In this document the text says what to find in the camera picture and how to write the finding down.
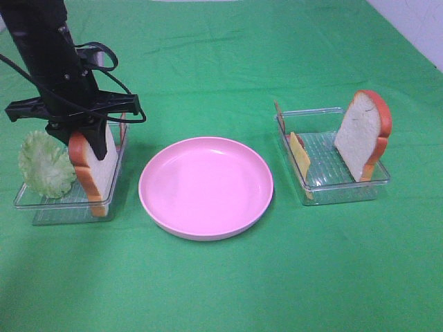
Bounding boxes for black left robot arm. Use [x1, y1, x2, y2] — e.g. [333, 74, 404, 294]
[1, 1, 144, 160]

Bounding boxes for right clear plastic tray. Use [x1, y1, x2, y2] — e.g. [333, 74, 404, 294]
[275, 107, 390, 205]

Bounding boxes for yellow toy cheese slice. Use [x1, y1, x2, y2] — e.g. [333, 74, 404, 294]
[289, 131, 313, 201]

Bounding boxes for green lettuce leaf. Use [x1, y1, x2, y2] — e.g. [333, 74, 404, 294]
[18, 131, 77, 199]

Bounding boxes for toy bread slice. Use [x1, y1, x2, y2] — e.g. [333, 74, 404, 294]
[69, 124, 118, 202]
[334, 90, 392, 182]

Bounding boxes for toy bacon strip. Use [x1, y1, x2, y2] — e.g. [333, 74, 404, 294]
[116, 113, 127, 150]
[273, 100, 305, 148]

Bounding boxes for clear plastic tray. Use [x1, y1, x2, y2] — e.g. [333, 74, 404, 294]
[13, 122, 129, 225]
[275, 107, 390, 205]

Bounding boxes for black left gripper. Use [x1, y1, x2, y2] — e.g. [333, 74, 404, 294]
[6, 74, 140, 160]

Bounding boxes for left clear plastic tray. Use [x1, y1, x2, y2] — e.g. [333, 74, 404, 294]
[13, 122, 129, 225]

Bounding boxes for green tablecloth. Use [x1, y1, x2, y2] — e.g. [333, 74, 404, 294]
[1, 1, 442, 331]

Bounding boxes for pink round plate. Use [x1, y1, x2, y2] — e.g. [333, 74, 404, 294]
[138, 137, 273, 241]

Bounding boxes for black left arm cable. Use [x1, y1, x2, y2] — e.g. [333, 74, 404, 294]
[0, 41, 147, 125]

